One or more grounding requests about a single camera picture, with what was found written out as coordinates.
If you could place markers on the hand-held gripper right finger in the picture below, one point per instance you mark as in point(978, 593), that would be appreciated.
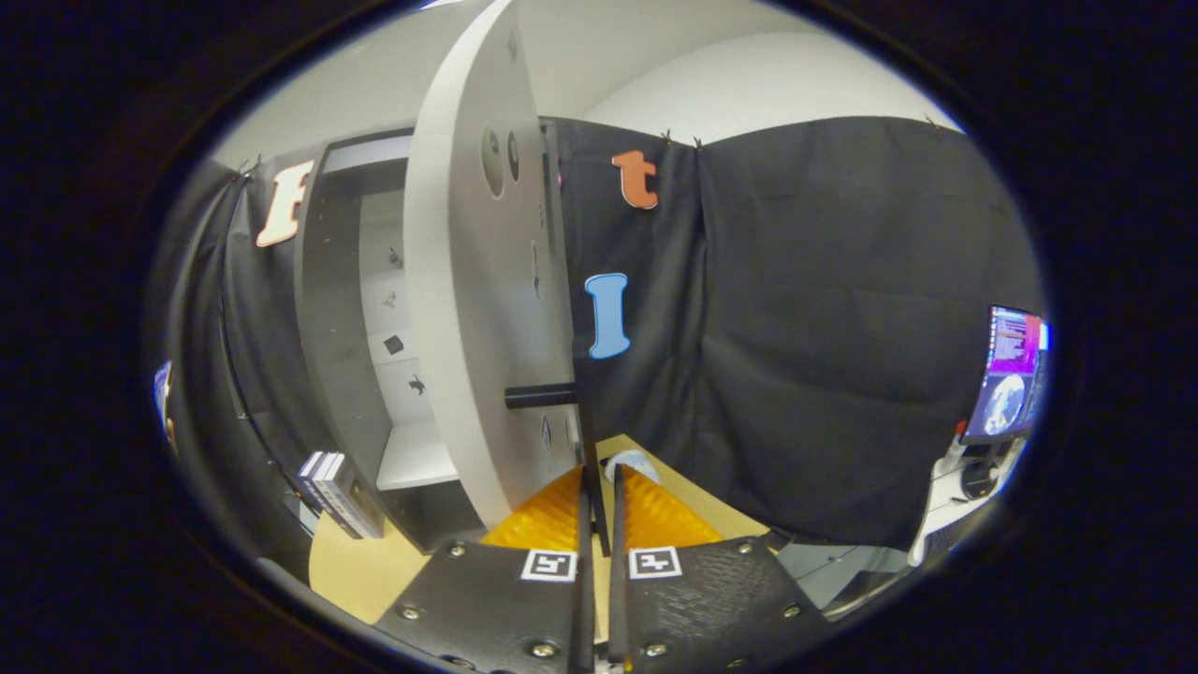
point(618, 599)

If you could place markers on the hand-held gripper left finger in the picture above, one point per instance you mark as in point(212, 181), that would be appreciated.
point(585, 599)

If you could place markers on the small silvery blue tube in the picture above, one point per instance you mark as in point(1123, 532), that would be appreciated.
point(632, 463)

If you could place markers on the white cabinet door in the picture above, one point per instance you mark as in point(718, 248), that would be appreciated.
point(459, 328)

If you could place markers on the blue-grey upright book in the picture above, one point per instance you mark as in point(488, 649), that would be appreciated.
point(360, 505)

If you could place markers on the white upright book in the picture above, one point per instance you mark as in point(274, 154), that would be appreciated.
point(329, 482)

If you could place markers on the white side desk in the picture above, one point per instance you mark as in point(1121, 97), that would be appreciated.
point(936, 524)

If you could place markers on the grey cabinet body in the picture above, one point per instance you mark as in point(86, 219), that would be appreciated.
point(337, 328)

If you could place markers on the computer monitor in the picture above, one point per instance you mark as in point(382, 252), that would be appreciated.
point(1006, 374)

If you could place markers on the blue printed card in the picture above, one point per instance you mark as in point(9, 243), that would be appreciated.
point(164, 402)

